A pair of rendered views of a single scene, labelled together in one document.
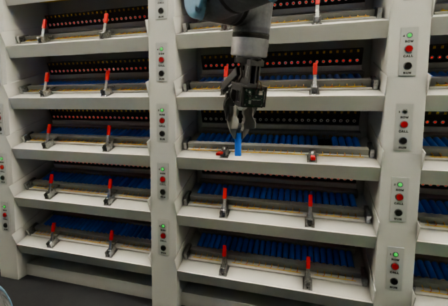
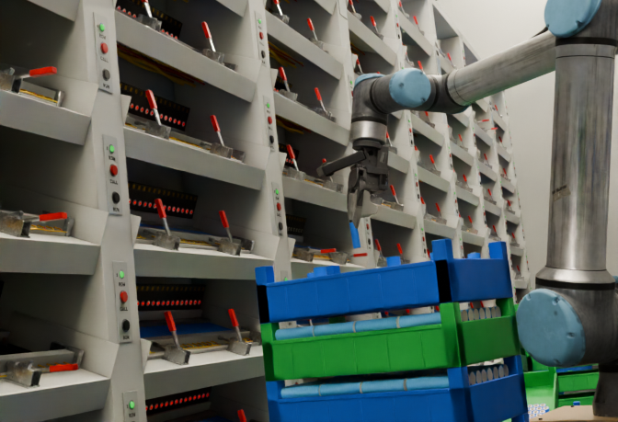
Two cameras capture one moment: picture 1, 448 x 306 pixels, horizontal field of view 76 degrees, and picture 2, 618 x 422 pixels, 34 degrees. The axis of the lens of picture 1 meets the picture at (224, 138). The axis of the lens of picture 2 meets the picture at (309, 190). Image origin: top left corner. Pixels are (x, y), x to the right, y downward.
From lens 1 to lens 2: 2.50 m
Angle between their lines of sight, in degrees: 87
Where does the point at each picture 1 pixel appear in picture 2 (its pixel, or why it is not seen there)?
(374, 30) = (345, 137)
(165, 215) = not seen: hidden behind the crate
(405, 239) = not seen: hidden behind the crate
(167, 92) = (276, 166)
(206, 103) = (294, 188)
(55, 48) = (175, 51)
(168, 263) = not seen: outside the picture
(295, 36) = (322, 127)
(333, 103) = (342, 202)
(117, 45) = (231, 81)
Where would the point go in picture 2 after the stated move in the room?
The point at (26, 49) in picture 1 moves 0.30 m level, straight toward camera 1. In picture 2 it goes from (140, 33) to (292, 42)
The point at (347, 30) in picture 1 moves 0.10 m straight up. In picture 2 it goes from (338, 132) to (334, 96)
